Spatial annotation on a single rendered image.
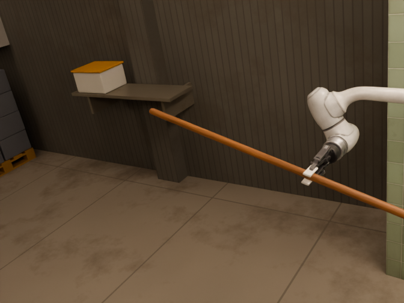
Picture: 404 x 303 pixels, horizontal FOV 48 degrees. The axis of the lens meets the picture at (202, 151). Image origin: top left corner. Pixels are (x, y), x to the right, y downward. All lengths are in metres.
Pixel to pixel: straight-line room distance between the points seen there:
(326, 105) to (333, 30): 1.85
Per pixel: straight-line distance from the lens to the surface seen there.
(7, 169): 6.49
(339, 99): 1.92
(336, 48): 3.74
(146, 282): 3.70
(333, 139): 1.89
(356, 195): 1.68
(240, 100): 4.25
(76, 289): 3.89
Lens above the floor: 2.31
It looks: 25 degrees down
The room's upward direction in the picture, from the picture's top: 10 degrees counter-clockwise
